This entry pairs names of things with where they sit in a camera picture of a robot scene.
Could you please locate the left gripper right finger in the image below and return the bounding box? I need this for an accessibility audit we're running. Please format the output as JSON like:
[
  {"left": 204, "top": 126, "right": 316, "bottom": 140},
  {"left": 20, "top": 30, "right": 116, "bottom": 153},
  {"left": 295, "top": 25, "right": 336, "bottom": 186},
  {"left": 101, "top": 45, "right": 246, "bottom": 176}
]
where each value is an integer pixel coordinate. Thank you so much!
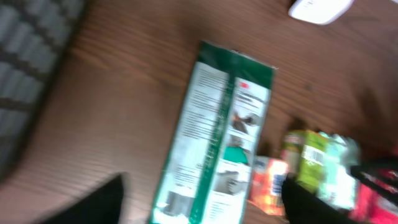
[{"left": 281, "top": 177, "right": 357, "bottom": 224}]

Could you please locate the grey plastic laundry basket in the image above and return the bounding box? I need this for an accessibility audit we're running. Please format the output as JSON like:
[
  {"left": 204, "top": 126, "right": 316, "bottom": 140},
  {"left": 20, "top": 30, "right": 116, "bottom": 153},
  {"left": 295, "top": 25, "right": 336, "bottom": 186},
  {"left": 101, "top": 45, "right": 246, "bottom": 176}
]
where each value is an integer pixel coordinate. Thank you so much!
[{"left": 1, "top": 0, "right": 90, "bottom": 179}]

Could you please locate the green juice carton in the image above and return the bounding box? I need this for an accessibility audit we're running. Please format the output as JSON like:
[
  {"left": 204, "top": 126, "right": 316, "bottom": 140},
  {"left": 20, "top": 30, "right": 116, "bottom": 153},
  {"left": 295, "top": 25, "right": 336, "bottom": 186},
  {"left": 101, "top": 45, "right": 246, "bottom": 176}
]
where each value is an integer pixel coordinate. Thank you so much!
[{"left": 281, "top": 130, "right": 328, "bottom": 193}]

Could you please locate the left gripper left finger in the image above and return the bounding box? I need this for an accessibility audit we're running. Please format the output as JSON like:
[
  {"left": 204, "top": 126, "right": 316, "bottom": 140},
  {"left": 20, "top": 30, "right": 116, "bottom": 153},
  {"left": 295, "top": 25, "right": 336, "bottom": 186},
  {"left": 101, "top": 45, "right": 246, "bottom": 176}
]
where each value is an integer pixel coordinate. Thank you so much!
[{"left": 39, "top": 172, "right": 128, "bottom": 224}]

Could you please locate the red snack bag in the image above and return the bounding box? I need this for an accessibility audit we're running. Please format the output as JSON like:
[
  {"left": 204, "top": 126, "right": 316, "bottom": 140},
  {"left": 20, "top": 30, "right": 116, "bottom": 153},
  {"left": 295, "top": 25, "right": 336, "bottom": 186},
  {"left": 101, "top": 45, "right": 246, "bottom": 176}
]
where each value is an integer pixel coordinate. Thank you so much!
[{"left": 370, "top": 148, "right": 397, "bottom": 224}]

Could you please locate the light green tissue pack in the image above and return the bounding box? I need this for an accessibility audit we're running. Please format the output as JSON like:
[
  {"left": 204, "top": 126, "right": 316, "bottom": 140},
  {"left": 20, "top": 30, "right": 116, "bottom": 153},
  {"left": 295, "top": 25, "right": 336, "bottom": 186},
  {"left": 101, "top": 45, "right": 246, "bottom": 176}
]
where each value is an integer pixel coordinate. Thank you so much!
[{"left": 317, "top": 132, "right": 360, "bottom": 210}]

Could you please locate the green white snack bag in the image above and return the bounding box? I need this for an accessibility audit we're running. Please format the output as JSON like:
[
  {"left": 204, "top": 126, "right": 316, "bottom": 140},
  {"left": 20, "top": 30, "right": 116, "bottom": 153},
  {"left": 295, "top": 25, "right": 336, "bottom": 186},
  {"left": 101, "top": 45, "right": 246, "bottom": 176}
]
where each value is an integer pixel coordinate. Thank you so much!
[{"left": 149, "top": 41, "right": 277, "bottom": 223}]

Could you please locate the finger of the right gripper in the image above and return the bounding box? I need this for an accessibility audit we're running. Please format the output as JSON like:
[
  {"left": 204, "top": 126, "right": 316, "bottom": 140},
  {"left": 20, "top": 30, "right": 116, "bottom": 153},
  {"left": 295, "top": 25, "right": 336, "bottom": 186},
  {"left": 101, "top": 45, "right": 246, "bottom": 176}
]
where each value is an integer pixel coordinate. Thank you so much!
[{"left": 349, "top": 158, "right": 397, "bottom": 205}]

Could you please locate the orange juice carton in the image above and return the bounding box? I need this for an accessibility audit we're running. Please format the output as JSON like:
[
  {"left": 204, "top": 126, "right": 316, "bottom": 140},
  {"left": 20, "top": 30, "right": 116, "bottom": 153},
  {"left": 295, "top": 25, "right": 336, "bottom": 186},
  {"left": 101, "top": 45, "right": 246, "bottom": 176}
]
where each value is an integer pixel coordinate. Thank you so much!
[{"left": 249, "top": 156, "right": 289, "bottom": 216}]

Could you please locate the white barcode scanner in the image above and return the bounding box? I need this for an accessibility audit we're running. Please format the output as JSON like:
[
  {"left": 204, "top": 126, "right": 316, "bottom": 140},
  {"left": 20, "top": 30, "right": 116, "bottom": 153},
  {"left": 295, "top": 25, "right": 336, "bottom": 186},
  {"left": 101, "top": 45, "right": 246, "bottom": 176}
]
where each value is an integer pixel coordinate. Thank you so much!
[{"left": 288, "top": 0, "right": 354, "bottom": 26}]

